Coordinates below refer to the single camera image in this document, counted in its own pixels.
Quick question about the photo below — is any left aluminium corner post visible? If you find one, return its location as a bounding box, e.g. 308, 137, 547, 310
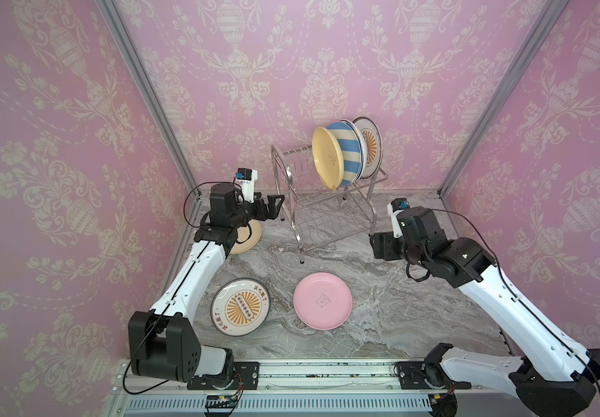
95, 0, 198, 189

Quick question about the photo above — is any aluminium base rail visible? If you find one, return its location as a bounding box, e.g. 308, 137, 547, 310
102, 358, 531, 416

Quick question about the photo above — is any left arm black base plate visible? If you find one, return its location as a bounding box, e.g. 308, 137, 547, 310
187, 361, 260, 391

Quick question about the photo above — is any chrome two-tier dish rack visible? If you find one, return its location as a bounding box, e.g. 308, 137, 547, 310
270, 146, 389, 263

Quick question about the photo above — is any yellow plate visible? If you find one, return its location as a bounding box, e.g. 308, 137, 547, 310
311, 127, 344, 189

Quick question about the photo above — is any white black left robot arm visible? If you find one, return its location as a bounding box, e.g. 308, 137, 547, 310
126, 180, 285, 384

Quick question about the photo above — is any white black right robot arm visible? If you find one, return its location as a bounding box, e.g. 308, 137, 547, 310
369, 198, 600, 416

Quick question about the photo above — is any blue white striped plate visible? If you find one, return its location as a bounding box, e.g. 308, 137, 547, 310
328, 121, 364, 188

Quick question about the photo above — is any aluminium corner post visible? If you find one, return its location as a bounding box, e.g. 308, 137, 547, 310
437, 0, 568, 202
95, 0, 198, 189

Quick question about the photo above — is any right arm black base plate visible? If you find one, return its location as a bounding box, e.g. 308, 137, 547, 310
393, 361, 472, 391

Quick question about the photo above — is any pink plate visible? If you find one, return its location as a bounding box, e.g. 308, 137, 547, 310
293, 272, 353, 331

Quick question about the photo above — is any small circuit board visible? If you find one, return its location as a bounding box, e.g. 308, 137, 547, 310
206, 395, 239, 409

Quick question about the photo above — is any cream plate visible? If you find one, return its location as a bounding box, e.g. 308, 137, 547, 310
231, 220, 262, 254

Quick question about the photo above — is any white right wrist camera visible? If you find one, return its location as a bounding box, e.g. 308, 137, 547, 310
387, 197, 409, 238

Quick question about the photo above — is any orange sunburst plate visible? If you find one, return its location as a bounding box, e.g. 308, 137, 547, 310
353, 116, 383, 179
211, 278, 272, 337

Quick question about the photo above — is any right aluminium corner post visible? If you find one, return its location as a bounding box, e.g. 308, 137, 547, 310
437, 0, 568, 202

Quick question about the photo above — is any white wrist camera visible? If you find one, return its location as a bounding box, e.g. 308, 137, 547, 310
235, 168, 258, 203
387, 197, 409, 238

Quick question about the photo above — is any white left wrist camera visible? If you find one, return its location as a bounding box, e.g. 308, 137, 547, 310
235, 168, 258, 203

